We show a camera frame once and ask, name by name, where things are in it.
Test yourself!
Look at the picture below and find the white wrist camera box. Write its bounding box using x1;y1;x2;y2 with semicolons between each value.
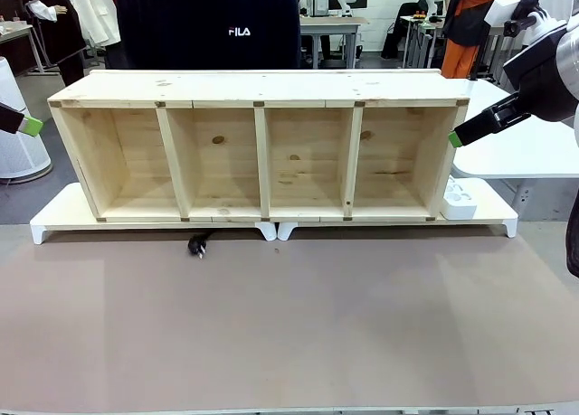
482;0;551;39

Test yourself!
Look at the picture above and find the white cylindrical air purifier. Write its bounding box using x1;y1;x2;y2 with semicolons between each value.
0;56;52;180

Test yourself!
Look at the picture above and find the black braided arm cable bundle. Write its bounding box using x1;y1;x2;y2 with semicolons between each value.
565;196;579;278

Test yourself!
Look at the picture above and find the black power cable with plug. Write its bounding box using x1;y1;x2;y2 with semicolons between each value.
187;232;212;259

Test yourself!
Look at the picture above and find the white power strip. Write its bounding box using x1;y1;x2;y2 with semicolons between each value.
441;175;479;221

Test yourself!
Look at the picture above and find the person in black FILA sweatshirt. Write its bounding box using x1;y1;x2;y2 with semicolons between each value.
116;0;302;71

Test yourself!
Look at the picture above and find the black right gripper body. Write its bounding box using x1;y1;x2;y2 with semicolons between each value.
503;24;579;129

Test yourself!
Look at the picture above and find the person in orange clothes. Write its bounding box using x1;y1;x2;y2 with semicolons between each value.
441;0;519;80

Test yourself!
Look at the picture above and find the mannequin in black coat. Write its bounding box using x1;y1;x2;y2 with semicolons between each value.
22;0;87;86

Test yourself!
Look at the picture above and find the grey-legged side table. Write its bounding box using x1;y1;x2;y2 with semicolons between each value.
0;23;47;76

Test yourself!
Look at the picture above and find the wooden-top background table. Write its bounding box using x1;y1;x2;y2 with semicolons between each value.
299;15;368;69

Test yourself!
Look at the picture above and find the light wooden four-compartment shelf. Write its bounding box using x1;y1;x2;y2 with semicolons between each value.
47;68;471;223

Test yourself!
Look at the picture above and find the white desk riser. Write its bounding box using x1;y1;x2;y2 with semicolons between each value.
29;182;277;246
276;177;519;242

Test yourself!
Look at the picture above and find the hanging white coat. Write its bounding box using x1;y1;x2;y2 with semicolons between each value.
67;0;121;48

